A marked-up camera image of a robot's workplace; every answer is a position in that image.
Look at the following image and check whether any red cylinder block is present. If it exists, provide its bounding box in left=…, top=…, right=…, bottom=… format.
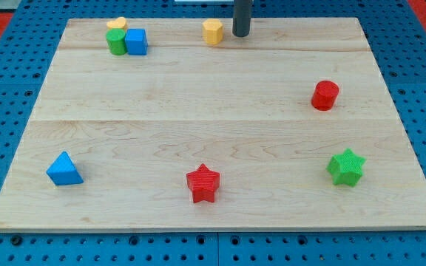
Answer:
left=311, top=81, right=339, bottom=111

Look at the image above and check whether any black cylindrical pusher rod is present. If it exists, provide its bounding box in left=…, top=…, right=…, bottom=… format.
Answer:
left=232, top=0, right=253, bottom=38

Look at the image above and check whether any red star block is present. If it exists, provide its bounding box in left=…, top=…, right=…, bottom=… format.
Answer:
left=186, top=163, right=220, bottom=203

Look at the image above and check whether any blue triangle block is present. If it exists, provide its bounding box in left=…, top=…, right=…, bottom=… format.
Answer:
left=46, top=151, right=84, bottom=185

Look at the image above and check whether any blue cube block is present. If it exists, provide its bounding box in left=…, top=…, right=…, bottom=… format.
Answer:
left=125, top=28, right=148, bottom=55

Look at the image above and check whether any yellow heart block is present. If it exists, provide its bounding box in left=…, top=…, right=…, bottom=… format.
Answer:
left=106, top=16, right=128, bottom=31

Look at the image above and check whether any yellow hexagon block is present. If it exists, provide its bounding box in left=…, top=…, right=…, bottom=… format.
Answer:
left=202, top=18, right=223, bottom=45

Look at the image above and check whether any green cylinder block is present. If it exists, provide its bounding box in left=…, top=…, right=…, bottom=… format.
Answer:
left=106, top=29, right=127, bottom=55

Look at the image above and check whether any wooden board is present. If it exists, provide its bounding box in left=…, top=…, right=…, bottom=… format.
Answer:
left=0, top=18, right=426, bottom=233

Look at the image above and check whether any green star block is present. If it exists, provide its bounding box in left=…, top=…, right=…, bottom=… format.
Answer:
left=326, top=149, right=366, bottom=187

